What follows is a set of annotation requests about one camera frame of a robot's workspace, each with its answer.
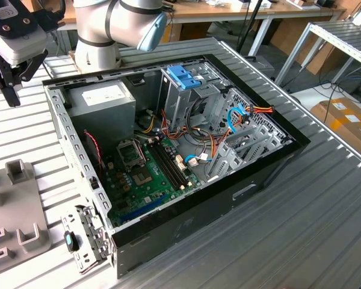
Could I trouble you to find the blue expansion slot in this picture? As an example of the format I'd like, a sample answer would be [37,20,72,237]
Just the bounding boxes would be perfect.
[119,194,167,224]

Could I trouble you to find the cardboard box with labels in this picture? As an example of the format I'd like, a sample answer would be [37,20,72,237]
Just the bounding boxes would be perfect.
[310,98,361,157]

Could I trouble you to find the blue plastic drive latch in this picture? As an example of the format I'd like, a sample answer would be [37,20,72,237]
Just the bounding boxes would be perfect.
[166,65,205,90]

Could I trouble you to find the brown cardboard sheet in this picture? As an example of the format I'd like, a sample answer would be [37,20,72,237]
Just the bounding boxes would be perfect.
[270,17,347,76]

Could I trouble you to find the black case fan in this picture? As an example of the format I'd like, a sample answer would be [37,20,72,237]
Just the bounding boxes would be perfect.
[83,129,106,170]

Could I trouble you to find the thin metal locking lever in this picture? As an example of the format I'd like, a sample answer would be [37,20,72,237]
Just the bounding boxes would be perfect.
[137,140,147,166]

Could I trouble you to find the metal socket cover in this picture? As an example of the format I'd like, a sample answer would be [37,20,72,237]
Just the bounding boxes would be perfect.
[116,138,147,169]

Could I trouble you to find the metal drive cage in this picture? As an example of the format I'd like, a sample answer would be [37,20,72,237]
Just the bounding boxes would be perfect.
[156,60,229,133]

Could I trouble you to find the orange red yellow power wire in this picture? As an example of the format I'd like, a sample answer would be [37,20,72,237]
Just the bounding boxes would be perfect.
[239,104,274,126]

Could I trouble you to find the black RAM slot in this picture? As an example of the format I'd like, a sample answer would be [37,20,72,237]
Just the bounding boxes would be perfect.
[147,144,180,191]
[150,143,184,190]
[154,142,187,188]
[157,141,190,185]

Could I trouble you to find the coloured wire bundle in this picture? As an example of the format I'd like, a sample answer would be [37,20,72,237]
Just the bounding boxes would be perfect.
[134,107,228,159]

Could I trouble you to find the grey parts rack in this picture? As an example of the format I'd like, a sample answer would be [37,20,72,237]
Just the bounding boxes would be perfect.
[0,161,54,276]

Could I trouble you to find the metal expansion card bracket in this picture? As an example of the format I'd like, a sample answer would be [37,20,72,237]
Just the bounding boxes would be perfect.
[61,204,115,275]

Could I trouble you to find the grey power supply unit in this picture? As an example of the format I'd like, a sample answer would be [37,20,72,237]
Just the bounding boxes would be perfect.
[64,78,137,154]

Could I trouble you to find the metal disk bay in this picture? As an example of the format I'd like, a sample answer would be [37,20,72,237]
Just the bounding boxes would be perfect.
[204,89,293,184]

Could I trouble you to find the teal black latch handle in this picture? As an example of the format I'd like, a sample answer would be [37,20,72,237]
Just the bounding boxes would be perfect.
[63,230,80,251]

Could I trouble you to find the blue data wire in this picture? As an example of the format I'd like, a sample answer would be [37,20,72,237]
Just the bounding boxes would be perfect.
[182,103,248,165]

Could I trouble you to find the black open PC case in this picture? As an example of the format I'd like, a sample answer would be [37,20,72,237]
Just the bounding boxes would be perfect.
[42,53,312,279]

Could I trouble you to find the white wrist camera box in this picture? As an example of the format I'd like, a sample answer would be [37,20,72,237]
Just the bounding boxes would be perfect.
[0,0,49,66]

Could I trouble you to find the green motherboard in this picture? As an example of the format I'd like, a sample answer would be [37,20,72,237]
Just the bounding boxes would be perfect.
[103,137,206,229]

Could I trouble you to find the black tripod stand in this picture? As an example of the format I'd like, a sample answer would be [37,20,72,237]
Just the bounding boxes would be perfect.
[236,0,264,58]

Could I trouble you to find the wooden desk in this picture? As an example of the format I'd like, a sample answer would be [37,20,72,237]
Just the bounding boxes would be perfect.
[52,0,348,58]

